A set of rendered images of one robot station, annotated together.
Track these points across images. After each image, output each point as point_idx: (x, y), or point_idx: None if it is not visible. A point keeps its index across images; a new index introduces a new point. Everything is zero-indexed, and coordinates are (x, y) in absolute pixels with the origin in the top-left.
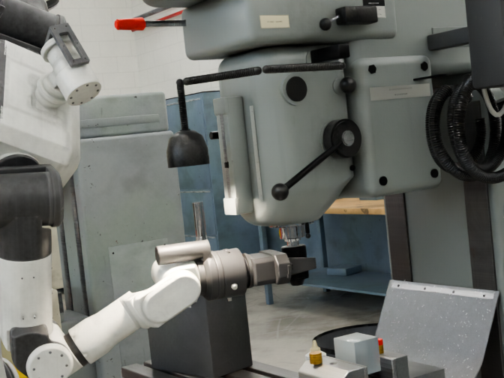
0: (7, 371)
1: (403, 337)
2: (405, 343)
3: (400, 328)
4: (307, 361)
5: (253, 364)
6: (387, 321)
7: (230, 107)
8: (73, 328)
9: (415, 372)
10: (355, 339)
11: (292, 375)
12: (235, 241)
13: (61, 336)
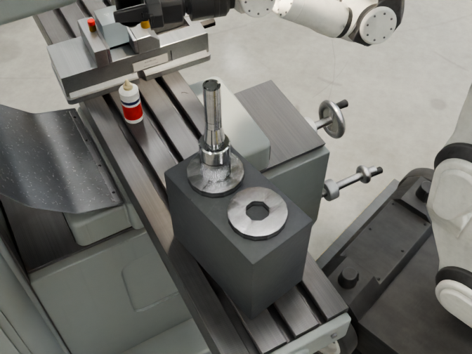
0: (446, 146)
1: (7, 169)
2: (10, 168)
3: (1, 171)
4: (150, 34)
5: (173, 239)
6: (3, 186)
7: None
8: (343, 3)
9: (69, 46)
10: (111, 10)
11: (140, 182)
12: None
13: (351, 2)
